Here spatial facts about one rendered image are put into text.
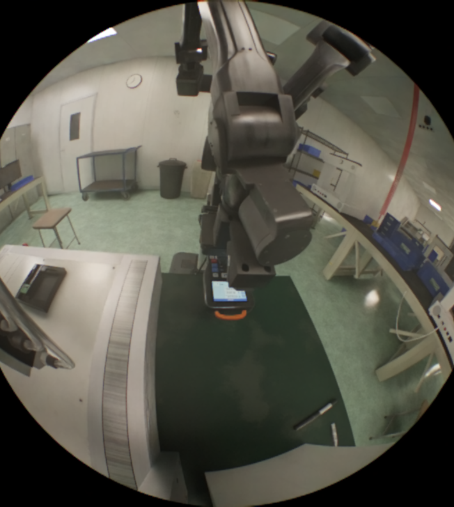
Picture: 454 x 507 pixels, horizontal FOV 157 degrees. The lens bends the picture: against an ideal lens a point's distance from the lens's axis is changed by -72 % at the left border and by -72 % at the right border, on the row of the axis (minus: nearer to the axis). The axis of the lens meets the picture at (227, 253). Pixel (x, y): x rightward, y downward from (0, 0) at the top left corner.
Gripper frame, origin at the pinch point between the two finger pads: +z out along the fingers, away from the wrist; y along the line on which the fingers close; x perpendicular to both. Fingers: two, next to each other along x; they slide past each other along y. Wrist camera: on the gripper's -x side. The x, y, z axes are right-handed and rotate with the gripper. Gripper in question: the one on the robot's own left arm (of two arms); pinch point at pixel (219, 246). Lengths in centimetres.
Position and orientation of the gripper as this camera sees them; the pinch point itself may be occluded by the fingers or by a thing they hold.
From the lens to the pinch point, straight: 40.7
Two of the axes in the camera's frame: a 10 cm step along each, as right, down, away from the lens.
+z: -1.0, 9.8, 1.6
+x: -2.2, -1.7, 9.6
